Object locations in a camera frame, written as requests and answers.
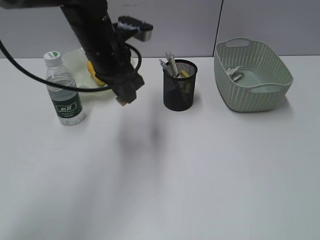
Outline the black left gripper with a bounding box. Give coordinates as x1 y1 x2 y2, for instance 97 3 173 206
96 64 145 104

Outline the yellow mango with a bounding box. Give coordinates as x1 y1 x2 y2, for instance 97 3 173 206
87 61 106 86

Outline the plain yellow eraser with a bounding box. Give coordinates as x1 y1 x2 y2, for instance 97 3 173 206
116 96 128 106

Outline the grey grip pen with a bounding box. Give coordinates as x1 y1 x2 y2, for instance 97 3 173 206
159 59 174 77

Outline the blue grip pen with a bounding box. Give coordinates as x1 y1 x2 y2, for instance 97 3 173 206
164 51 180 78

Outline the beige grip pen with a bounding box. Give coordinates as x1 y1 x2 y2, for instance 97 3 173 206
167 51 181 78

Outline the clear water bottle green label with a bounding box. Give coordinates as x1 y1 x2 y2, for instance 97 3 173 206
43 51 85 125

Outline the white waste paper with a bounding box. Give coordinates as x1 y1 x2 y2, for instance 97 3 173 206
225 66 244 83

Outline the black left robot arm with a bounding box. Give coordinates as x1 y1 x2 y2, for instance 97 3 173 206
0 0 153 104

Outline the green wavy glass plate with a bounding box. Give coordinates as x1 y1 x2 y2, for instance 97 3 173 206
62 48 116 99

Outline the black mesh pen holder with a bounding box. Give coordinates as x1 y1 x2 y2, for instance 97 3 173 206
162 59 198 112

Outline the green plastic woven basket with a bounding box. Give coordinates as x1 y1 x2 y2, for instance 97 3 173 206
214 38 294 113

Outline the wrist camera black silver box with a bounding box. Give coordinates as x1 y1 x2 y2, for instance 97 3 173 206
113 15 154 42

